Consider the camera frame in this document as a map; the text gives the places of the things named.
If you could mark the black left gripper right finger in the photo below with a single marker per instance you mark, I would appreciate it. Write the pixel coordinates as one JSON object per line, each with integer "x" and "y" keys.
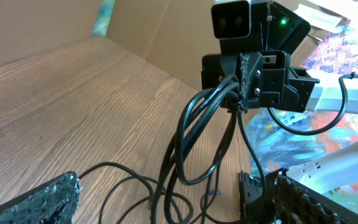
{"x": 295, "y": 203}

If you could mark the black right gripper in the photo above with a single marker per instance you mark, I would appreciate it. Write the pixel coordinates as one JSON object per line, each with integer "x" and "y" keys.
{"x": 257, "y": 39}

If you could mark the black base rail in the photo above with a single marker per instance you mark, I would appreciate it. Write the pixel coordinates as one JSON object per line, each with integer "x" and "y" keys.
{"x": 250, "y": 198}

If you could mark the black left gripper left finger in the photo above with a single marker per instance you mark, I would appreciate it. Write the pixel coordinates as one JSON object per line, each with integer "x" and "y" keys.
{"x": 52, "y": 202}

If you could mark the brown cardboard box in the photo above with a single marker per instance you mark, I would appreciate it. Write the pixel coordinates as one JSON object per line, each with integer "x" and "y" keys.
{"x": 173, "y": 35}

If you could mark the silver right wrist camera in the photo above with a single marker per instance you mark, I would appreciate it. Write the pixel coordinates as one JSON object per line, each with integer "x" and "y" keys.
{"x": 231, "y": 18}

